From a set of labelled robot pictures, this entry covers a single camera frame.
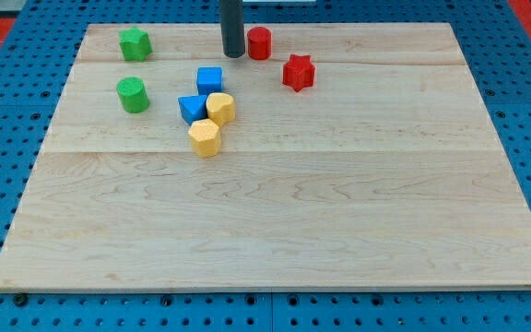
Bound yellow hexagon block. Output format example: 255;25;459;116
188;119;221;158

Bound blue triangle block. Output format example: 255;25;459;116
178;95;208;125

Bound green cylinder block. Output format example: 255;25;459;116
116;77;150;113

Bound red cylinder block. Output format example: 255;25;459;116
247;27;272;60

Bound red star block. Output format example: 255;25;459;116
282;53;316;92

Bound yellow heart block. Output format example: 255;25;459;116
206;92;236;126

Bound blue cube block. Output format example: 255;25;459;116
196;66;223;95

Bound green star block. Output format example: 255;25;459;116
118;27;152;62

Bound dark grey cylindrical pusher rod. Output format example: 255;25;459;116
218;0;245;58

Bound light wooden board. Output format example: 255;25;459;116
0;23;531;293

